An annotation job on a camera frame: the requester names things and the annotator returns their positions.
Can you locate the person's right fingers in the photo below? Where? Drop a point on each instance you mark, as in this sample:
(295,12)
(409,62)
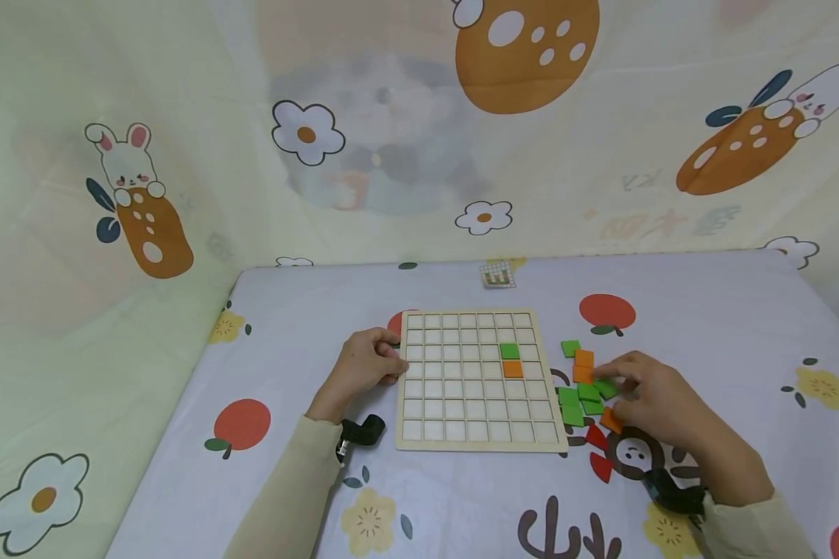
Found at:
(622,366)

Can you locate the pile of green orange tiles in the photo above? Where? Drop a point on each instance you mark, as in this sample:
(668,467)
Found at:
(572,397)

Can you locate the person's left thumb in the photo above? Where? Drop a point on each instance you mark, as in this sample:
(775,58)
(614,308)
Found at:
(393,371)

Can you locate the person's left hand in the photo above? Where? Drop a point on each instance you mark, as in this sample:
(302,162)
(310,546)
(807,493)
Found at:
(356,369)

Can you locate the person's left forearm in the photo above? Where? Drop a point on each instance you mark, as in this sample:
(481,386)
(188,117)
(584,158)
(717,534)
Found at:
(287,497)

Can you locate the small grid pattern card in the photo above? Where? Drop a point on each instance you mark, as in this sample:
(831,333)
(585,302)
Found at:
(498,275)

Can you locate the orange square tile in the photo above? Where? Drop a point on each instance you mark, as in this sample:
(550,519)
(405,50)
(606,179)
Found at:
(513,369)

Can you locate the person's right forearm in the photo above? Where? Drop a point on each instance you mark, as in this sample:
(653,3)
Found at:
(755,532)

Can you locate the black wrist band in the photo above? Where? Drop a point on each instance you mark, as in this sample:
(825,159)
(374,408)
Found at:
(360,433)
(675,493)

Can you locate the wooden grid board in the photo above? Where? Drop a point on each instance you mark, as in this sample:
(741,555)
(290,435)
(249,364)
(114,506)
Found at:
(461,404)

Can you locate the person's left fingers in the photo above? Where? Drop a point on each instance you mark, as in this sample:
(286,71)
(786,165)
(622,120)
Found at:
(384,337)

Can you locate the green square tile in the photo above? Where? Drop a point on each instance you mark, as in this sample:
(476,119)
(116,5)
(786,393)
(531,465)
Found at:
(510,351)

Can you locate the person's right hand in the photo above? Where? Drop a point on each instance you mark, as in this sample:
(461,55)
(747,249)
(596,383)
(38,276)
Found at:
(678,419)

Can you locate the person's right thumb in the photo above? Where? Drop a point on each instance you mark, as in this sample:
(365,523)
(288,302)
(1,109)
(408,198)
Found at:
(627,407)

